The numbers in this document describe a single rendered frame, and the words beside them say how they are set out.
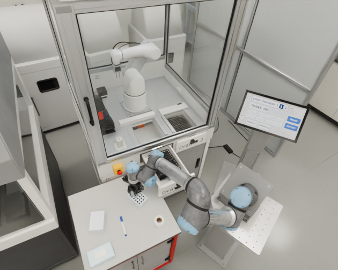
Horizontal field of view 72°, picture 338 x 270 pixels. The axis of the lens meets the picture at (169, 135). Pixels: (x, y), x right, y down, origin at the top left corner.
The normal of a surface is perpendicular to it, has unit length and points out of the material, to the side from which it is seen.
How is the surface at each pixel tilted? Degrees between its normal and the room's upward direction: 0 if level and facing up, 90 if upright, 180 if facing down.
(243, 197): 38
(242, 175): 45
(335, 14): 90
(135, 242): 0
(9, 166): 90
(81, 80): 90
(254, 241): 0
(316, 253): 0
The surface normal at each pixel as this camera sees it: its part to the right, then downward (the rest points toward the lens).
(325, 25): -0.86, 0.33
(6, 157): 0.44, 0.36
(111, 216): 0.05, -0.70
